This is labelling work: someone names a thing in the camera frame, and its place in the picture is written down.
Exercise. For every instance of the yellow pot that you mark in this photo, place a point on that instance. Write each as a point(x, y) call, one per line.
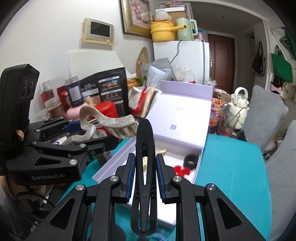
point(163, 31)

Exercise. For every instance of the red cylinder bottle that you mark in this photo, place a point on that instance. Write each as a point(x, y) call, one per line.
point(108, 109)

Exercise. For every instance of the purple label bottle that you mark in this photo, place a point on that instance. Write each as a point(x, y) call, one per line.
point(74, 91)

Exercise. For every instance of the pearl beige claw clip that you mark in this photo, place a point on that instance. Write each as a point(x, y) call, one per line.
point(91, 119)

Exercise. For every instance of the black snack bag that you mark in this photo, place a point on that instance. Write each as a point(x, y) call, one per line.
point(109, 85)

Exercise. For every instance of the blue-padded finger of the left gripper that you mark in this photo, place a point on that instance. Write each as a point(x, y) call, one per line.
point(58, 152)
point(52, 128)

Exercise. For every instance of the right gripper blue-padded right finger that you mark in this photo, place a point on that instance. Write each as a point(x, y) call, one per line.
point(202, 212)

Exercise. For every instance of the brown spice jar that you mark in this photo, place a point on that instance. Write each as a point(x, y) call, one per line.
point(54, 107)

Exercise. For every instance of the grey leaf chair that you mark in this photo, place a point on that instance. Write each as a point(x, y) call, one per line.
point(281, 175)
point(266, 113)

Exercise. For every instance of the gold framed picture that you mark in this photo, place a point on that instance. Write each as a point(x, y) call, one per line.
point(136, 17)

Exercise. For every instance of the green electric kettle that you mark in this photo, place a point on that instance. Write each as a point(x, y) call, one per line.
point(189, 30)

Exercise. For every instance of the green tote bag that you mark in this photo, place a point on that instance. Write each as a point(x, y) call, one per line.
point(282, 68)

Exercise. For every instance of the wall intercom panel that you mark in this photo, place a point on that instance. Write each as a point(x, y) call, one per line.
point(97, 32)

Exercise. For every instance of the red snack packet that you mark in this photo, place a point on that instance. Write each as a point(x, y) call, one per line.
point(140, 100)

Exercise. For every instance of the instant noodle cup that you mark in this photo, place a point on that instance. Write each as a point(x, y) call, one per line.
point(216, 109)

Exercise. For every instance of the red propeller hair clip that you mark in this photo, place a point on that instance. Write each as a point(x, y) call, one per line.
point(182, 171)

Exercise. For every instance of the white mini fridge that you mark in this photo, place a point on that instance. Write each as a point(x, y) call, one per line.
point(194, 55)

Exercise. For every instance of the black long hair clip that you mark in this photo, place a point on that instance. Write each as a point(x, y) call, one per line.
point(144, 215)

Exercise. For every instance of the black hanging handbag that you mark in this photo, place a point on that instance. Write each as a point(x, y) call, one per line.
point(259, 64)

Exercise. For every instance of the brown entrance door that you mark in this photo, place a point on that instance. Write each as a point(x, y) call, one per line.
point(222, 61)

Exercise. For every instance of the glass mug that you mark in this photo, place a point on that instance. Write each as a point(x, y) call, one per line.
point(229, 123)

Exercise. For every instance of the lavender open gift box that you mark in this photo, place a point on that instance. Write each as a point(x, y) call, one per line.
point(179, 118)

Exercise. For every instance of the near grey leaf chair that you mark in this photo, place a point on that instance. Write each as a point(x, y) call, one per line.
point(281, 175)

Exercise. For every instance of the white cream kettle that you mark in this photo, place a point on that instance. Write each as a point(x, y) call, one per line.
point(238, 107)

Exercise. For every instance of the far grey leaf chair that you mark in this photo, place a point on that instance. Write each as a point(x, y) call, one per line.
point(266, 113)

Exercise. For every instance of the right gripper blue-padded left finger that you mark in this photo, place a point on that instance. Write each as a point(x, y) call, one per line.
point(88, 213)

